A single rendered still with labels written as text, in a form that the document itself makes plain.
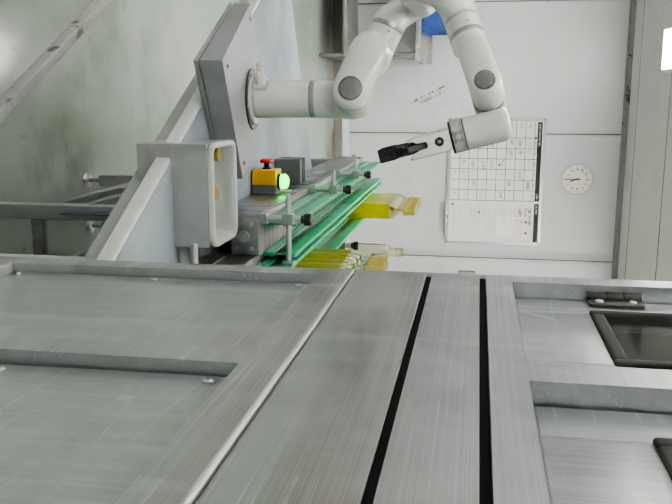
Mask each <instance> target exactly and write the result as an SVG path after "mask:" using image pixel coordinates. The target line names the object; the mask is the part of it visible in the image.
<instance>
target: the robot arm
mask: <svg viewBox="0 0 672 504"><path fill-rule="evenodd" d="M435 11H437V12H438V13H439V15H440V16H441V18H442V20H443V23H444V26H445V29H446V32H447V35H448V38H449V41H450V44H451V47H452V50H453V53H454V55H455V57H457V58H458V59H459V61H460V64H461V67H462V69H463V73H464V76H465V79H466V82H467V85H468V88H469V92H470V96H471V100H472V103H473V107H474V110H475V113H476V114H475V115H471V116H468V117H464V118H460V119H456V120H453V121H448V122H447V126H448V127H447V128H443V129H439V130H435V131H432V132H428V133H425V134H422V135H419V136H416V137H414V138H411V139H409V140H408V141H407V143H403V144H399V145H392V146H388V147H384V148H381V149H380V150H378V151H377V152H378V156H379V160H380V163H386V162H389V161H393V160H397V159H398V158H402V157H405V156H410V155H413V154H414V155H413V156H412V158H411V160H412V161H415V160H418V159H422V158H426V157H429V156H433V155H437V154H441V153H444V152H447V151H450V150H453V151H454V154H456V153H460V152H464V151H468V150H472V149H476V148H480V147H484V146H488V145H492V144H496V143H500V142H504V141H507V140H509V139H511V138H512V135H513V130H512V126H511V120H510V117H509V114H508V111H507V110H506V99H505V93H504V88H503V83H502V79H501V75H500V72H499V69H498V67H497V64H496V61H495V58H494V56H493V53H492V50H491V48H490V45H489V41H488V39H487V36H486V33H485V31H484V27H483V25H482V22H481V19H480V16H479V13H478V10H477V7H476V5H475V2H474V0H392V1H390V2H388V3H386V4H385V5H383V6H382V7H381V8H380V9H379V10H378V11H377V12H376V14H375V15H374V17H373V19H372V22H371V24H370V26H369V29H368V31H365V32H362V33H360V34H359V35H358V36H356V37H355V39H354V40H353V41H352V43H351V45H350V46H349V49H348V51H347V53H346V55H345V58H344V60H343V62H342V64H341V66H340V69H339V71H338V73H337V75H336V78H335V80H334V81H332V80H269V77H266V74H264V67H263V63H262V62H258V63H257V64H256V66H257V68H256V70H257V71H256V74H252V75H251V77H250V80H249V86H248V108H249V114H250V118H251V121H252V123H253V124H257V123H258V122H259V120H260V118H338V119H358V118H362V117H364V116H365V115H367V114H368V113H369V112H370V111H371V109H372V107H373V105H374V93H373V91H372V89H373V87H374V85H375V83H376V80H377V78H378V77H380V76H381V75H383V74H384V73H385V72H386V71H387V69H388V67H389V65H390V62H391V60H392V57H393V55H394V52H395V50H396V47H397V45H398V43H399V41H400V39H401V36H402V35H403V32H404V30H405V29H406V28H407V27H408V26H409V25H410V24H412V23H413V22H415V21H417V20H419V19H422V18H425V17H427V16H429V15H431V14H433V13H434V12H435Z"/></svg>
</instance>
